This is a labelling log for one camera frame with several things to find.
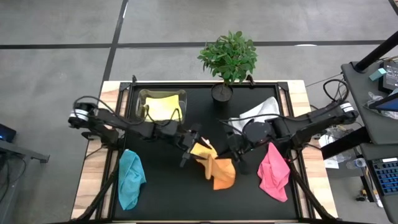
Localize black metal table frame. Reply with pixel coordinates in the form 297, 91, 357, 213
73, 74, 338, 223

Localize black metal pole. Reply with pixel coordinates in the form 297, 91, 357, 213
354, 30, 398, 73

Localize pink microfiber towel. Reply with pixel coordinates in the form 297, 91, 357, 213
257, 142, 291, 203

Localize pale waffle weave towel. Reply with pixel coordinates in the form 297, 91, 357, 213
228, 96, 280, 134

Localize green potted plant black pot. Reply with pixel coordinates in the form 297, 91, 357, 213
197, 30, 259, 103

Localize clear plastic bottle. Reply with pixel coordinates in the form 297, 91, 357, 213
346, 157, 368, 170

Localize clear plastic bin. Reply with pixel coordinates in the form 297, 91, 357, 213
135, 89, 188, 125

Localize orange microfiber towel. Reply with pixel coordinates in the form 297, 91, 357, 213
190, 141, 236, 191

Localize dark device with blue light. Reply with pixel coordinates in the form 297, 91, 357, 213
0, 123, 17, 143

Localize blue screen tablet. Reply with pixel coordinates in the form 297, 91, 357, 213
368, 92, 398, 113

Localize black screen device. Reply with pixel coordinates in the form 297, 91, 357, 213
378, 58, 398, 94

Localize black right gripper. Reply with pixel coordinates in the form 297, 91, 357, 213
225, 132, 250, 175

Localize small teal box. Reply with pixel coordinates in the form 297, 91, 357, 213
369, 67, 388, 82

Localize yellow microfiber towel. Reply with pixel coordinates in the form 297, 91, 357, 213
143, 95, 183, 123

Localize grey side desk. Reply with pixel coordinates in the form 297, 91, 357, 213
320, 60, 398, 224

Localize backlit computer keyboard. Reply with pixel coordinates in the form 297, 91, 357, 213
371, 157, 398, 197

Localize black table mat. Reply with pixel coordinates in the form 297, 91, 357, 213
113, 86, 300, 221

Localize white paper sheet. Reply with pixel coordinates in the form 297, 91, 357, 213
318, 134, 341, 170

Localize clear plastic bag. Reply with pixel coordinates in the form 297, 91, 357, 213
363, 91, 398, 121

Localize teal microfiber towel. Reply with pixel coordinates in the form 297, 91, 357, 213
117, 149, 147, 212

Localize grey desk with leg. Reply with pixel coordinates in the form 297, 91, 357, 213
0, 139, 50, 224

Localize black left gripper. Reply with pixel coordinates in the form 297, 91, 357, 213
175, 129, 213, 169

